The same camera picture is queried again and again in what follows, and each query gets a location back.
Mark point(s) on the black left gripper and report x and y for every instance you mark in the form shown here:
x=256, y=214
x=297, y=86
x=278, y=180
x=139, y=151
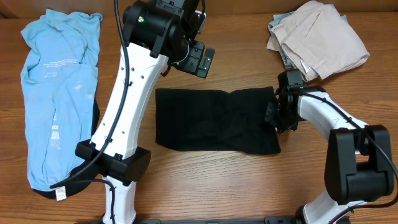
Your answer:
x=197, y=60

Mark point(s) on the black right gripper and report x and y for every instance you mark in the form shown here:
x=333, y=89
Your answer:
x=293, y=126

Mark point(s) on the black t-shirt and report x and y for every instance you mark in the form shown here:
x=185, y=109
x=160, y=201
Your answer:
x=215, y=120

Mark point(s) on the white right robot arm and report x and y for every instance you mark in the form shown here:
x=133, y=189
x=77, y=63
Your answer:
x=358, y=170

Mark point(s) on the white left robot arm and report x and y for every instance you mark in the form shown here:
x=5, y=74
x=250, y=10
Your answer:
x=155, y=37

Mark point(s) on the folded beige trousers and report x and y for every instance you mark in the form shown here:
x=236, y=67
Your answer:
x=319, y=41

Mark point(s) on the light blue t-shirt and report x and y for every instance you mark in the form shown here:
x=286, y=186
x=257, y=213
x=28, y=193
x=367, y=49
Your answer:
x=59, y=81

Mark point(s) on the black garment under blue shirt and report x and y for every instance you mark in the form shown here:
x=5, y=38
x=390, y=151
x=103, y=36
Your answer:
x=81, y=182

